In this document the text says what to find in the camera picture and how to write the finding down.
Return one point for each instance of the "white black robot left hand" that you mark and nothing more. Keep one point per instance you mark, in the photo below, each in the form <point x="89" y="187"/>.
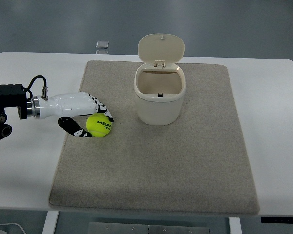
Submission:
<point x="67" y="106"/>

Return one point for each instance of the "yellow tennis ball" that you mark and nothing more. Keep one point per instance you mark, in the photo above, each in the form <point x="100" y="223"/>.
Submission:
<point x="98" y="125"/>

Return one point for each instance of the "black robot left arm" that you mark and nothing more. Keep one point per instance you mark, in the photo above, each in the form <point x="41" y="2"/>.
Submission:
<point x="16" y="95"/>

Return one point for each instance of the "floor socket plate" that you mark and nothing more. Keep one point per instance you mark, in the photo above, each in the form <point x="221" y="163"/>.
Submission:
<point x="102" y="44"/>

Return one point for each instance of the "cream bin with open lid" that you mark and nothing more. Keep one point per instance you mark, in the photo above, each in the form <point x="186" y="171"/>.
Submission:
<point x="159" y="83"/>

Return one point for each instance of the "white left table leg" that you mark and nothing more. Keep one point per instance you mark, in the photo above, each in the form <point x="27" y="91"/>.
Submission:
<point x="50" y="222"/>

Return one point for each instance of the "white table leg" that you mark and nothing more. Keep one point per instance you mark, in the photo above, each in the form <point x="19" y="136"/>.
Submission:
<point x="50" y="222"/>
<point x="235" y="225"/>

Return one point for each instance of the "beige felt mat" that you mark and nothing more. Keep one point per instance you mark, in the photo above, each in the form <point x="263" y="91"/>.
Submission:
<point x="198" y="164"/>

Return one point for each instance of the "white right table leg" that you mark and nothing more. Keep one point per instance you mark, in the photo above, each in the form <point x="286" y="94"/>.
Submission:
<point x="235" y="225"/>

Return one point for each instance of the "black table control panel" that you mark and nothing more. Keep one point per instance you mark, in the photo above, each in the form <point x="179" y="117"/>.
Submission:
<point x="277" y="220"/>

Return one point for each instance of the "grey metal base plate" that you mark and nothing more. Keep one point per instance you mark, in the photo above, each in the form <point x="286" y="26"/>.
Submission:
<point x="120" y="228"/>

